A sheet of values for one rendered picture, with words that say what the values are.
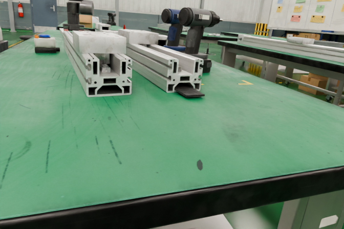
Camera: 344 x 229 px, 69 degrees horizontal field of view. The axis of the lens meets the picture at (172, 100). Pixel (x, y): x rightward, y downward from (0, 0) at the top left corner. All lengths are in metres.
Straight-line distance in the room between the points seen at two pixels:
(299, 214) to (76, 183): 0.45
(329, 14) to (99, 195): 3.59
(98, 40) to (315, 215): 0.61
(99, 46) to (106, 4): 11.75
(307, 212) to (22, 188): 0.52
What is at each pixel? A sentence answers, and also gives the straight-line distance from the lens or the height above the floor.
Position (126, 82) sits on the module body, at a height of 0.81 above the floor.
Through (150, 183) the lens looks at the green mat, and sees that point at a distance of 0.29.
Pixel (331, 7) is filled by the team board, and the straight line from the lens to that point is 3.73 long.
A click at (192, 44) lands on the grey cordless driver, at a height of 0.88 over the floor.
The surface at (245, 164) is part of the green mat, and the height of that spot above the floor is 0.78.
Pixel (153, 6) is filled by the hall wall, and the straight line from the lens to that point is 12.72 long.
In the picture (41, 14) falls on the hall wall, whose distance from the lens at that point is 12.37.
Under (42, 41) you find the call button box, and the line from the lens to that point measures 1.19.
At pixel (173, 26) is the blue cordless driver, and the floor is 0.93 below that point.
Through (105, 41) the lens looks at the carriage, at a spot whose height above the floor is 0.89.
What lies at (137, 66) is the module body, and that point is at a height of 0.80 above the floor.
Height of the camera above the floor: 0.95
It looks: 18 degrees down
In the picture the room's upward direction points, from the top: 5 degrees clockwise
